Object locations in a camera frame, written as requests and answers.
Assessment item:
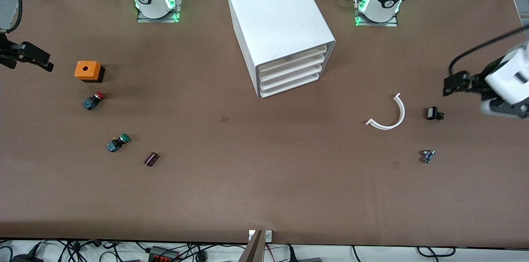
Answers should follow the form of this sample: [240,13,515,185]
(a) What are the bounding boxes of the white curved plastic strip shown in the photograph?
[366,93,406,130]

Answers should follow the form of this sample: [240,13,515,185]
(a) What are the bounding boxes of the black power strip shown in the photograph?
[149,246,180,262]

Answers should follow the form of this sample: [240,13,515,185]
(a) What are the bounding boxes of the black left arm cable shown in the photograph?
[448,26,529,76]

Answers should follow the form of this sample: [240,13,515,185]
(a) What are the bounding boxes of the orange button enclosure box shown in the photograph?
[74,61,105,83]

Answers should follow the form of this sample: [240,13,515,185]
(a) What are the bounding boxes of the red push button switch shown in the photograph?
[81,91,106,111]

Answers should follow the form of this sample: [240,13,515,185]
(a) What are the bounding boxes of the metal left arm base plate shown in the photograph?
[353,0,399,28]

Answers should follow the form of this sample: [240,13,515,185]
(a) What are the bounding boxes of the green push button switch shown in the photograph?
[106,133,131,153]

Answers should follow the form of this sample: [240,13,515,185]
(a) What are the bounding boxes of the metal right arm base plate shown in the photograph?
[136,0,184,24]

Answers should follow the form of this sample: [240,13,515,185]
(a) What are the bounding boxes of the black looped floor cable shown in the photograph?
[415,246,457,258]

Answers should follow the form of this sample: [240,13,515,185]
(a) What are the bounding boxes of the brown wooden post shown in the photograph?
[239,230,265,262]

